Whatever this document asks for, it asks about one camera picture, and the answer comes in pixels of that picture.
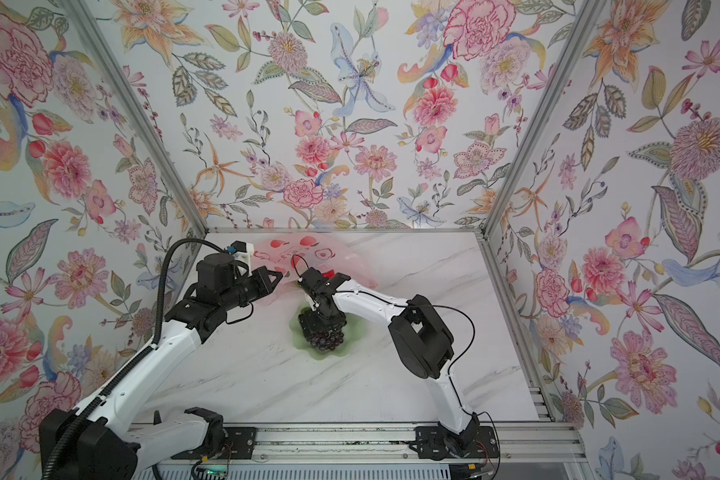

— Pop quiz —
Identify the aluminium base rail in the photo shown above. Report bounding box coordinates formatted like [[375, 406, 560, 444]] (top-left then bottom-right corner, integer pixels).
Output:
[[119, 421, 589, 466]]

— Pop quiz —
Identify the left aluminium corner post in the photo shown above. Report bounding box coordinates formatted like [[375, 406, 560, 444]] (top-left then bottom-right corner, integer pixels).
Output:
[[60, 0, 208, 237]]

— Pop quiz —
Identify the right aluminium corner post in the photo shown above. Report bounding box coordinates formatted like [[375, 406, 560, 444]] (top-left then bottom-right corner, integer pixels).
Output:
[[482, 1, 605, 240]]

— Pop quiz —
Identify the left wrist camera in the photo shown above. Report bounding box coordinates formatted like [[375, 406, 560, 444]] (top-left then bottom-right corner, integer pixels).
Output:
[[226, 240, 255, 265]]

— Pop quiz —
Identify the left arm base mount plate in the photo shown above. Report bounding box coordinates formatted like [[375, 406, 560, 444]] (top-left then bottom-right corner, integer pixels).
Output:
[[203, 427, 258, 460]]

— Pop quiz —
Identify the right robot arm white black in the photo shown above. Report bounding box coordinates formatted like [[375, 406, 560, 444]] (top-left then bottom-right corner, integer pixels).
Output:
[[298, 268, 480, 457]]

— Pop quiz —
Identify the aluminium corner post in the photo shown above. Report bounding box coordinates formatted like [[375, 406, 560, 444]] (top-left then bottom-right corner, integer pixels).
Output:
[[482, 1, 605, 240], [60, 0, 208, 237]]

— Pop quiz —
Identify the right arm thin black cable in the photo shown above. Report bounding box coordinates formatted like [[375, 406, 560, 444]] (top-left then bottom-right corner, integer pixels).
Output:
[[290, 253, 504, 480]]

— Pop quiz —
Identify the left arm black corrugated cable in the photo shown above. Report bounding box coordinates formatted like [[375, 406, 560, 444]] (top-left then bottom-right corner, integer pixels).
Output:
[[40, 237, 226, 480]]

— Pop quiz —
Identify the light green fruit plate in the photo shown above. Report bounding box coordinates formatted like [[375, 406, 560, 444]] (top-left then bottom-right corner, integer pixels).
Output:
[[288, 302, 367, 361]]

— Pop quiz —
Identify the dark purple grape bunch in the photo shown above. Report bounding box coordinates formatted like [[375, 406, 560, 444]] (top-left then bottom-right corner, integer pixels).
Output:
[[303, 328, 345, 352]]

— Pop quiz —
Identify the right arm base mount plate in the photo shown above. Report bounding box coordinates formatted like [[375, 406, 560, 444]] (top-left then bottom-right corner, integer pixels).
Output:
[[409, 425, 500, 461]]

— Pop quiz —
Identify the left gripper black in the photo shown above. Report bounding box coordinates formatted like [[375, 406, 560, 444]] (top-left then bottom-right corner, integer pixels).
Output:
[[219, 266, 286, 313]]

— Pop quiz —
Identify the pink plastic bag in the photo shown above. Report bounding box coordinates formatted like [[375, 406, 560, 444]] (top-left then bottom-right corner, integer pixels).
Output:
[[253, 233, 378, 305]]

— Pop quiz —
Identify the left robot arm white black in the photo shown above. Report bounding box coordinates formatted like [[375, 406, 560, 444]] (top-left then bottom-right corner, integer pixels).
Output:
[[39, 251, 283, 479]]

